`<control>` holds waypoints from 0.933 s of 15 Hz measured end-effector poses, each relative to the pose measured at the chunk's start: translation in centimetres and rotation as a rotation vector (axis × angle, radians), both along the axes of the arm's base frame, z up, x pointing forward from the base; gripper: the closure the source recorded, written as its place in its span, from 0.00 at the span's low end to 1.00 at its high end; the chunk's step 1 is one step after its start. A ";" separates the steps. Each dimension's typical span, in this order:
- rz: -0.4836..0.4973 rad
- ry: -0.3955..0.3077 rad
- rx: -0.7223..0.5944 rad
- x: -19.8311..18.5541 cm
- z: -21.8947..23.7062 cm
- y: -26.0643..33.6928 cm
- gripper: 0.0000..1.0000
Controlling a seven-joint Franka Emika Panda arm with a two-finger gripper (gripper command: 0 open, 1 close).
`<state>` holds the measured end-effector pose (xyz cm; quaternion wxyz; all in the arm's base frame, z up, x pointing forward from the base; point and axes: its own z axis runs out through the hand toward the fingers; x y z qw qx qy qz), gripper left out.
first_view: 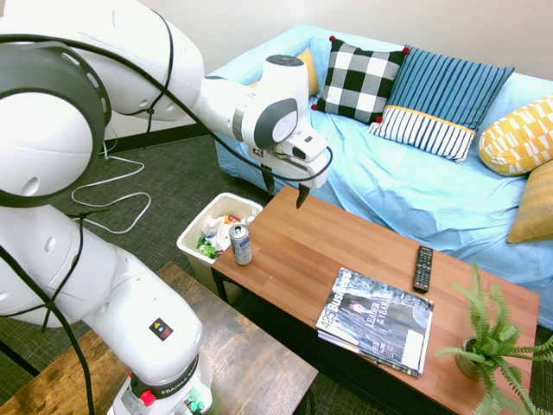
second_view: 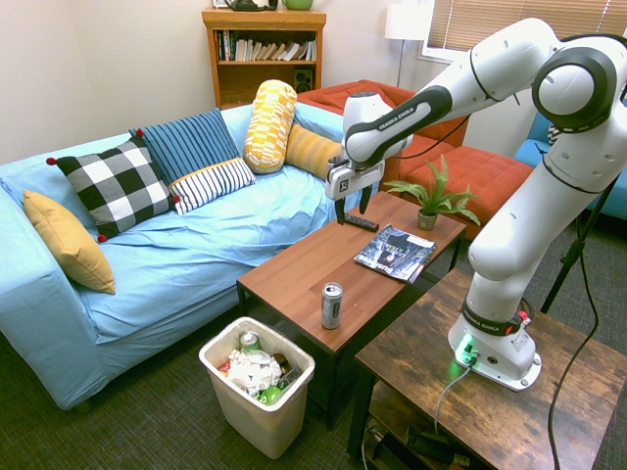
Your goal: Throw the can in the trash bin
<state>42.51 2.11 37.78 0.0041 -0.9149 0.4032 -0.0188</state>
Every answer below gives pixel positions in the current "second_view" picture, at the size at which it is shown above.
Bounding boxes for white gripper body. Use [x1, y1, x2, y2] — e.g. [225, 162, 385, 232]
[325, 156, 386, 202]

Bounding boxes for tall slim drink can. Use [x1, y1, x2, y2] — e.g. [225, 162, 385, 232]
[320, 282, 345, 331]

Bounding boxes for white lined trash bin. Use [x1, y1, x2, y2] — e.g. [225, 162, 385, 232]
[198, 316, 316, 408]

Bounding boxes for white plastic trash bin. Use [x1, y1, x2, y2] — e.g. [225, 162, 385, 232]
[198, 316, 316, 460]

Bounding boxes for black remote control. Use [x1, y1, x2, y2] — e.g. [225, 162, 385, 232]
[342, 212, 380, 233]

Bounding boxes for orange striped bolster pillow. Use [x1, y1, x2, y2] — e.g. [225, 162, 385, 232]
[283, 122, 345, 183]

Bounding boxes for dark cover magazine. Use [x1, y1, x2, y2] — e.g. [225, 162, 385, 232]
[353, 223, 438, 285]

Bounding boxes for potted green fern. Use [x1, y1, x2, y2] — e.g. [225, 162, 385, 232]
[381, 154, 482, 233]

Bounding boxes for brown wooden coffee table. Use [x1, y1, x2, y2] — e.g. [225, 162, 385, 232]
[236, 190, 467, 432]

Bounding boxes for yellow patterned bolster pillow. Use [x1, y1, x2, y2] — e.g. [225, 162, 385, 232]
[242, 78, 299, 175]

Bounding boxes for orange tufted sofa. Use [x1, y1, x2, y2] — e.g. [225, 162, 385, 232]
[296, 79, 535, 242]

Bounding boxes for white navy striped pillow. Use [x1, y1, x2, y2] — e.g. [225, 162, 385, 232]
[168, 156, 258, 216]

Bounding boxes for wooden bookshelf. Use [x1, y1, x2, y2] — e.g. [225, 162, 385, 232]
[201, 7, 328, 112]

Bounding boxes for row of paperback books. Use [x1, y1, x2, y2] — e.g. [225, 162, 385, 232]
[217, 29, 317, 63]

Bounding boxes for light blue sofa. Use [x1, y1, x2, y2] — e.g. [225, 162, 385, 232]
[0, 100, 355, 412]

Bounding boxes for rustic dark wood table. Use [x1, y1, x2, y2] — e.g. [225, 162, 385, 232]
[346, 266, 627, 470]

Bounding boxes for blue striped pillow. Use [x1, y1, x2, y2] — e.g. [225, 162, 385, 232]
[128, 107, 245, 188]

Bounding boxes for dark snack wrapper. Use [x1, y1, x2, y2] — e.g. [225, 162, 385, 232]
[271, 352, 301, 388]

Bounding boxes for white shade floor lamp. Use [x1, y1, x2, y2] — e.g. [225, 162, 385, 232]
[384, 3, 433, 90]

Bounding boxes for crumpled white tissue paper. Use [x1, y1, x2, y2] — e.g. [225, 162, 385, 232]
[226, 348, 284, 394]

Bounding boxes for green snack packet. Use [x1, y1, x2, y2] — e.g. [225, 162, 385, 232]
[258, 385, 286, 407]

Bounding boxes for black telephone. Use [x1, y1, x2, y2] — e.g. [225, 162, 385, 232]
[226, 0, 280, 13]

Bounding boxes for wooden window blinds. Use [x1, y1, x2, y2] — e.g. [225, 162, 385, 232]
[426, 0, 627, 56]

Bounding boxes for black white checkered pillow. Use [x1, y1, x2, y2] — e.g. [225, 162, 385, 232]
[46, 127, 182, 245]

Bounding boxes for blue armchair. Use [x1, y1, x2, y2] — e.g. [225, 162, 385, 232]
[513, 92, 627, 222]

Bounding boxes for black power brick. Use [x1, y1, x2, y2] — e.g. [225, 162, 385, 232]
[408, 424, 472, 467]

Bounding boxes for mustard yellow square pillow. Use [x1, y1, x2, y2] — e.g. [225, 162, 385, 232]
[23, 189, 118, 296]

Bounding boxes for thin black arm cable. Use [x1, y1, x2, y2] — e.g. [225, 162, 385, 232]
[391, 113, 472, 161]

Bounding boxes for grey base cable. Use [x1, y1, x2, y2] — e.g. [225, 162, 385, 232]
[433, 362, 475, 438]

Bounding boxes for black camera tripod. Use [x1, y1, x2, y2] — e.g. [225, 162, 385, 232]
[540, 173, 622, 315]

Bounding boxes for thick black cable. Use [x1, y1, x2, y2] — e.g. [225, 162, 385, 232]
[547, 82, 627, 470]

